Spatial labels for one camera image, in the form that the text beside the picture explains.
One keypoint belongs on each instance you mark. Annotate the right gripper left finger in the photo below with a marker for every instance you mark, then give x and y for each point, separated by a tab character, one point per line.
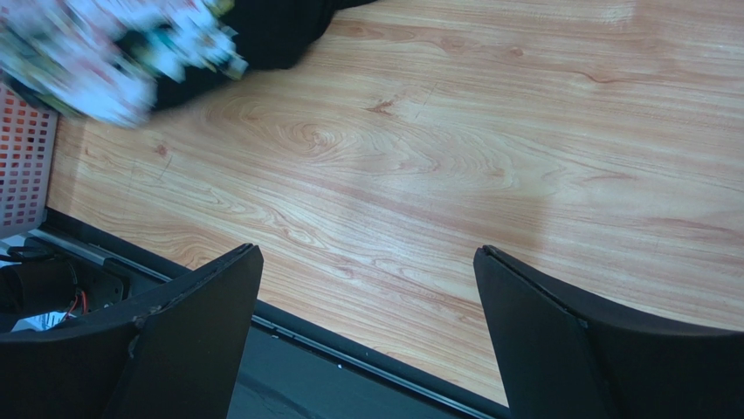
171	352

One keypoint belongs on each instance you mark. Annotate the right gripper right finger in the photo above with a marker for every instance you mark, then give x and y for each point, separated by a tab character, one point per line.
564	352

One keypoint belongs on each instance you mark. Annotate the black floral t shirt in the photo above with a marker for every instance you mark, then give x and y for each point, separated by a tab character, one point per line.
117	62

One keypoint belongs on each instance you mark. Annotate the white plastic laundry basket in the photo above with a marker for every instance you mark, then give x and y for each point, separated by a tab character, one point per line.
27	140

